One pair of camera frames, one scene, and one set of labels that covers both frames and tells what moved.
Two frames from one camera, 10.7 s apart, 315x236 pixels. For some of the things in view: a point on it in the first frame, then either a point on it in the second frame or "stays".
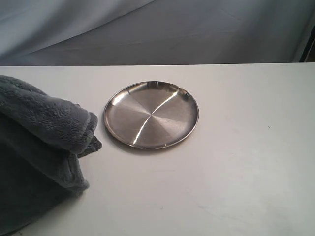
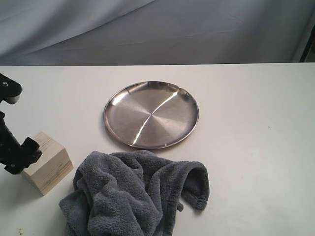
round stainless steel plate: [151, 115] stays
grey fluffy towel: [41, 136] to [131, 193]
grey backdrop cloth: [111, 32] stays
